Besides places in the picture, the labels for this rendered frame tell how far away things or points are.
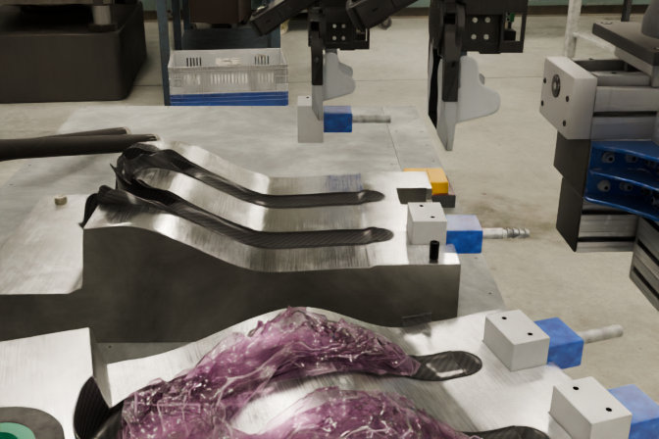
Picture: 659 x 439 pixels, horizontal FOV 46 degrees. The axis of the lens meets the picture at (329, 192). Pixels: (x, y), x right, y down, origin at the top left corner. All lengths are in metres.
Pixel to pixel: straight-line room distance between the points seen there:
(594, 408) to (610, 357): 1.72
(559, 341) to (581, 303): 1.87
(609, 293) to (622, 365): 0.41
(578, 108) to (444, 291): 0.43
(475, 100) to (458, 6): 0.09
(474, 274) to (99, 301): 0.44
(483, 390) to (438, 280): 0.16
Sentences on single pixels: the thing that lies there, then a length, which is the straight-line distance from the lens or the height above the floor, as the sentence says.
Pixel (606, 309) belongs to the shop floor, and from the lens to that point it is 2.59.
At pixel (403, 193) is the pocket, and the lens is 0.97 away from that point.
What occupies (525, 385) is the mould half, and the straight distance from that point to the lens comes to 0.69.
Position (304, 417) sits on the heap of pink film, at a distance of 0.54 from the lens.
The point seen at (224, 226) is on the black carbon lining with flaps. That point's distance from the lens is 0.85.
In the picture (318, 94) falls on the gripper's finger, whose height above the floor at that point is 0.98.
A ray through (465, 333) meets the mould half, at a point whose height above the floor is 0.85.
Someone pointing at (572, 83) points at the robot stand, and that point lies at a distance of 1.13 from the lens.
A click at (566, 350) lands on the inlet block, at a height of 0.86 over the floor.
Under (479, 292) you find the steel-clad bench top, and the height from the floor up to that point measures 0.80.
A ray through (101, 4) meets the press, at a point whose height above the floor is 0.56.
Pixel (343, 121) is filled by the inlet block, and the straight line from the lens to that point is 1.08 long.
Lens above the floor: 1.25
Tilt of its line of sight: 22 degrees down
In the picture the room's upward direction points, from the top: straight up
